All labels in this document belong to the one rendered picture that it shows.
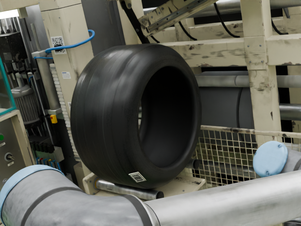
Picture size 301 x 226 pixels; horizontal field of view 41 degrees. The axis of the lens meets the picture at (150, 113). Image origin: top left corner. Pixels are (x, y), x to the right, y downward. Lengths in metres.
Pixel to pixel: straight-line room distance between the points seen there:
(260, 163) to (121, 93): 0.62
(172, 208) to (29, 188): 0.21
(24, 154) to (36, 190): 1.37
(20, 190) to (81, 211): 0.13
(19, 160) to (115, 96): 0.72
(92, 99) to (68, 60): 0.32
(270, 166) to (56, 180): 0.51
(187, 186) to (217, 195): 1.20
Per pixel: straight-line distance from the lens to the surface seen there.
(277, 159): 0.95
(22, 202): 0.61
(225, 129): 1.89
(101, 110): 1.43
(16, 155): 1.96
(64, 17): 1.71
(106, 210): 0.54
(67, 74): 1.78
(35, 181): 0.63
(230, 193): 0.67
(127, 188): 1.70
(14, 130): 1.94
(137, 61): 1.48
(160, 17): 1.88
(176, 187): 1.86
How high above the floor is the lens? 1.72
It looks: 19 degrees down
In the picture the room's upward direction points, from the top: 11 degrees counter-clockwise
